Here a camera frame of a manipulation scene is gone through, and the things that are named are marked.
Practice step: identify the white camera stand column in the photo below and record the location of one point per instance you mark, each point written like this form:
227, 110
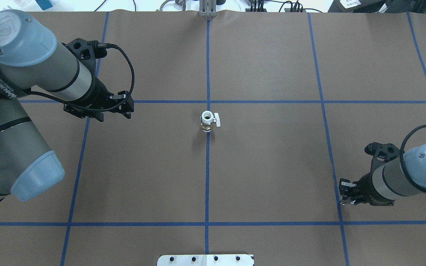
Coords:
207, 260

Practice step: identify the aluminium frame post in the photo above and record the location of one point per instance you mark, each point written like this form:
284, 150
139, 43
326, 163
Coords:
207, 8

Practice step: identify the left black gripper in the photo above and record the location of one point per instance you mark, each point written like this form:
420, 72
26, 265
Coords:
100, 94

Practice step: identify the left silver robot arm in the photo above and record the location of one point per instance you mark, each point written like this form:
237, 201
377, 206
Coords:
34, 62

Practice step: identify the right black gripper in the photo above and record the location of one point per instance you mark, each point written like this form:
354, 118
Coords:
365, 186

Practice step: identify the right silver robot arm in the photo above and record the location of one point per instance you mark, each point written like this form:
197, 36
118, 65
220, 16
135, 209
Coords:
389, 179

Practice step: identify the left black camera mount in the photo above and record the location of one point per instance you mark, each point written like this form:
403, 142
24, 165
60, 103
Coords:
87, 52

